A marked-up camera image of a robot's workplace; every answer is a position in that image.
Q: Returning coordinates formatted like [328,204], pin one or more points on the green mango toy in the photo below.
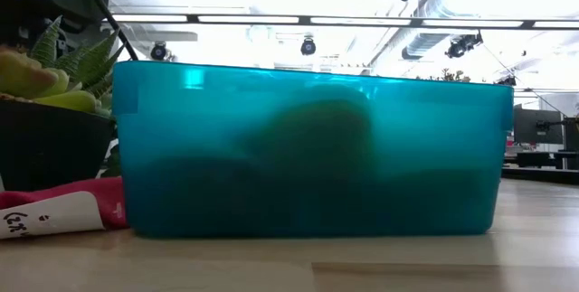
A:
[312,143]

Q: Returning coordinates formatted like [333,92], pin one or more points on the blue plastic tupperware tub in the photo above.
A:
[181,102]

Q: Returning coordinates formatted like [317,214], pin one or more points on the overhead light bar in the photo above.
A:
[452,23]

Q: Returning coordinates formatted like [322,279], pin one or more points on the black hanging ceiling device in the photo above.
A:
[461,45]

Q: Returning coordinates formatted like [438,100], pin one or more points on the large dark computer monitor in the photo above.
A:
[536,125]

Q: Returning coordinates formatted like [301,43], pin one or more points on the dark office desk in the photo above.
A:
[538,158]

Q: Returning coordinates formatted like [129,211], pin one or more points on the narrow dark computer monitor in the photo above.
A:
[572,134]

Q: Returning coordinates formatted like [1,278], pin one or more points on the red cloth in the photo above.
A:
[108,201]

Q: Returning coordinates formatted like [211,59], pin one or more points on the succulent plant in black pot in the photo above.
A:
[45,147]

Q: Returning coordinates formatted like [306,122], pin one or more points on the white handwritten paper label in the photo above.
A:
[50,217]

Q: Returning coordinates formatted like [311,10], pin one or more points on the black round ceiling camera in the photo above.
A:
[158,51]
[308,46]

